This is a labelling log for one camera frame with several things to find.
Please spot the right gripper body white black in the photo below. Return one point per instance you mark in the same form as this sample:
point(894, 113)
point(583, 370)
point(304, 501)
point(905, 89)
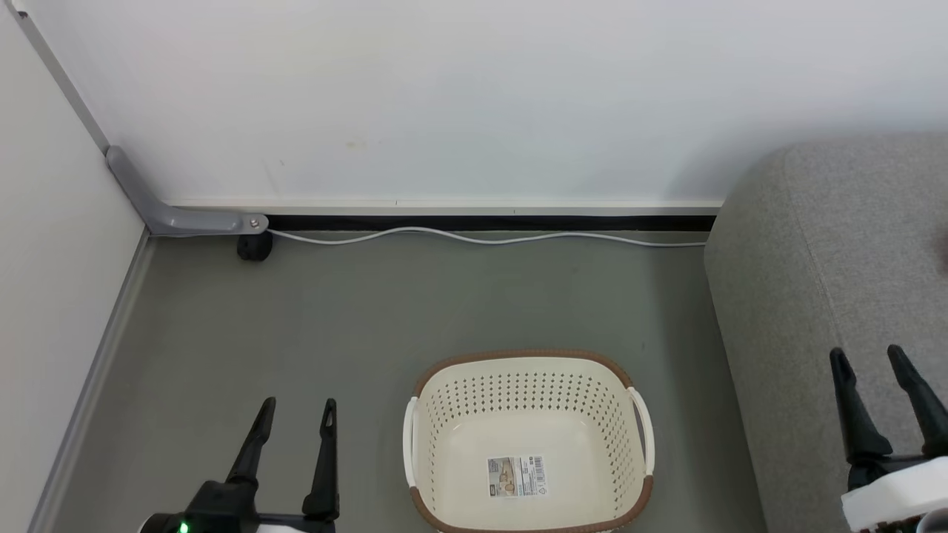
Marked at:
point(900, 492)

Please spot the grey fabric sofa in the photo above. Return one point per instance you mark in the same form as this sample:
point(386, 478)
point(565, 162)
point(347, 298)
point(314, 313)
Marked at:
point(815, 281)

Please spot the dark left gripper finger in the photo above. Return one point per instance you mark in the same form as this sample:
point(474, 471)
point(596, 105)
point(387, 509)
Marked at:
point(255, 444)
point(324, 459)

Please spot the grey metal partition bracket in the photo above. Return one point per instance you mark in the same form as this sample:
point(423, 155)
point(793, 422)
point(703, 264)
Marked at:
point(178, 218)

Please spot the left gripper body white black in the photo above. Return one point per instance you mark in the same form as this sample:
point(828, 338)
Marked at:
point(229, 511)

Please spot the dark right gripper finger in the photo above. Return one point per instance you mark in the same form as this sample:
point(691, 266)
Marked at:
point(855, 414)
point(922, 407)

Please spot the black round foot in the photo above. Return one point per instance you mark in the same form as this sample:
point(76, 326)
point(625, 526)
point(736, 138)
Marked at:
point(254, 248)

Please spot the cream laundry basket brown rim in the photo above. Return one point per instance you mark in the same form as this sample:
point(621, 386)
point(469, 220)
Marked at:
point(529, 437)

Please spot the paper label sticker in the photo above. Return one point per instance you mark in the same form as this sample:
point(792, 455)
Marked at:
point(517, 476)

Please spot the black baseboard strip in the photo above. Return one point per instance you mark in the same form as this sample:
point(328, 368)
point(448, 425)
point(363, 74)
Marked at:
point(489, 222)

